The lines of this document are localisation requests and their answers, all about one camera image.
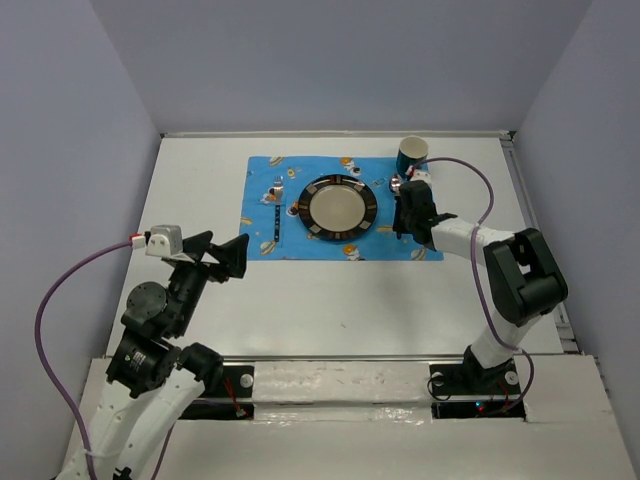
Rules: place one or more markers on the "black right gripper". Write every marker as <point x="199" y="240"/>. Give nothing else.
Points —
<point x="398" y="224"/>

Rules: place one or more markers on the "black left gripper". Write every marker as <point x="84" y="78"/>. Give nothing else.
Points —
<point x="233" y="254"/>

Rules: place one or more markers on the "teal mug cream inside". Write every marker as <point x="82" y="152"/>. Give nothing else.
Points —
<point x="411" y="150"/>

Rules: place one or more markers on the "blue space print cloth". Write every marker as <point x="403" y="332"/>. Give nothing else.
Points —
<point x="296" y="243"/>

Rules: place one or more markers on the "black rimmed cream plate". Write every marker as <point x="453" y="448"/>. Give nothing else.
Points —
<point x="337" y="208"/>

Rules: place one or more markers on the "silver fork black handle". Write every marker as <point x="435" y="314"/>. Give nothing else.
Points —
<point x="278" y="190"/>

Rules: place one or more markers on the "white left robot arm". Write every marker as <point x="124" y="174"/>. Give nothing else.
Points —
<point x="150" y="382"/>

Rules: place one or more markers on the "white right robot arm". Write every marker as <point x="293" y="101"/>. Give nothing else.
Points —
<point x="327" y="278"/>

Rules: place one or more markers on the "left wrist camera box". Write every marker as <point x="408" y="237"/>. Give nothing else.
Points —
<point x="164" y="241"/>

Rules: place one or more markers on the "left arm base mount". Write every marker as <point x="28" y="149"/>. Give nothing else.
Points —
<point x="230" y="400"/>

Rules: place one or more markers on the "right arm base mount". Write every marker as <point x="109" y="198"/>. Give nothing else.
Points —
<point x="454" y="398"/>

